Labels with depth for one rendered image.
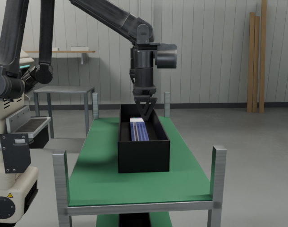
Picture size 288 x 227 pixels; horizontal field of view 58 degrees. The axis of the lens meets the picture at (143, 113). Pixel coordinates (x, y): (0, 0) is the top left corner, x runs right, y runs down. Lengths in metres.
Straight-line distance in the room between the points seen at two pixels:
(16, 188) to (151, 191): 0.62
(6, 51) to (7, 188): 0.56
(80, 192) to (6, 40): 0.52
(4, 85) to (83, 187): 0.39
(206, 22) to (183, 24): 0.49
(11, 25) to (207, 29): 5.25
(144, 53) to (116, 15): 0.14
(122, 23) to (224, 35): 5.32
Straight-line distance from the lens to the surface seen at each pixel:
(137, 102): 0.75
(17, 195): 1.22
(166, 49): 0.79
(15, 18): 0.95
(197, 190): 0.82
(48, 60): 1.32
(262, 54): 6.07
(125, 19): 0.81
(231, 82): 6.20
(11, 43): 0.93
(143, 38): 0.78
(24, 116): 1.24
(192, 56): 5.87
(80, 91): 3.48
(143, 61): 0.78
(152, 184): 0.83
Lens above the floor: 1.36
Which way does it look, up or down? 14 degrees down
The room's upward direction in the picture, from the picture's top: straight up
